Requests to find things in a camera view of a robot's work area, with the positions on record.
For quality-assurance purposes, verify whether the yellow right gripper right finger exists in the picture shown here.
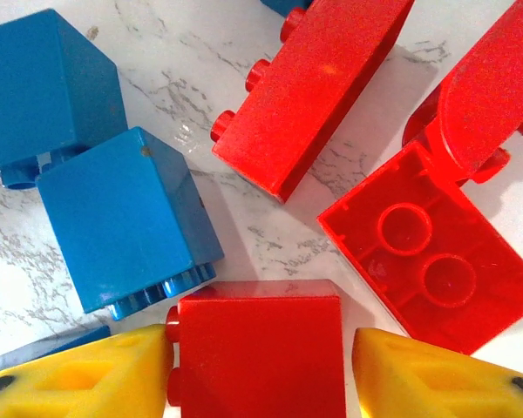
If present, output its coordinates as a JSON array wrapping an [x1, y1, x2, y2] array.
[[351, 327, 523, 418]]

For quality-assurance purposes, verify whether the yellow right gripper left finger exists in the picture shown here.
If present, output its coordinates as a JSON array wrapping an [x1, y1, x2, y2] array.
[[0, 323, 176, 418]]

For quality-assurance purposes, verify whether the blue lego brick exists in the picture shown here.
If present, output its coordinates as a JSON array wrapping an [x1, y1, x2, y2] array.
[[0, 325, 112, 380], [259, 0, 315, 18], [35, 125, 226, 322], [0, 8, 129, 192]]

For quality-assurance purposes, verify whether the rounded red lego brick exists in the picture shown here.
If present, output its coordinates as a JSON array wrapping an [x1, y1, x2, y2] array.
[[401, 0, 523, 187]]

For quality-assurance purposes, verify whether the long red lego brick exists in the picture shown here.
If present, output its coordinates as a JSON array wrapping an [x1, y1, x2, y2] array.
[[211, 0, 416, 205]]

